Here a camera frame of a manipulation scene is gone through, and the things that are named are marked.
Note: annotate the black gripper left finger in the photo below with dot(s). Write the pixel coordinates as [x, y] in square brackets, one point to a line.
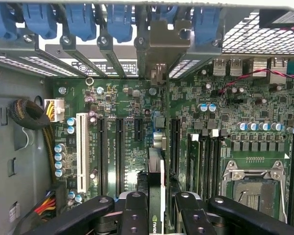
[134, 215]

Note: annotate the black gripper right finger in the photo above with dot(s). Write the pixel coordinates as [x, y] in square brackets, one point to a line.
[193, 215]

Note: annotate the long black expansion slot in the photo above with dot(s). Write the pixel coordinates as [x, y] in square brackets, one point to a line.
[102, 156]
[120, 156]
[175, 147]

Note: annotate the CPU socket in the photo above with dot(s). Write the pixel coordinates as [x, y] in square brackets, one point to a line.
[254, 195]

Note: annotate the white expansion slot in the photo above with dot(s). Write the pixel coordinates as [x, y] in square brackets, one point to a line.
[82, 151]

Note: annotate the short black expansion slot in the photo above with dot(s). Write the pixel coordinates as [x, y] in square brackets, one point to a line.
[139, 129]

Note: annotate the green motherboard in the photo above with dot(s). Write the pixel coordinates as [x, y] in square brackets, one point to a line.
[127, 102]

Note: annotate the white power connector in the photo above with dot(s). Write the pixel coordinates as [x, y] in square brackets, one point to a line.
[57, 110]

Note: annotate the dark grey PC case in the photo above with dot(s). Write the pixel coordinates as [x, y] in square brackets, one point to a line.
[14, 147]

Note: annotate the silver port block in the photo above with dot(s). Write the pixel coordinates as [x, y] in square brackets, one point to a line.
[226, 67]
[274, 71]

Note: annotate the blue card retention clip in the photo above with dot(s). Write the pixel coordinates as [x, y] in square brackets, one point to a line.
[2, 22]
[119, 23]
[206, 27]
[40, 20]
[165, 13]
[80, 22]

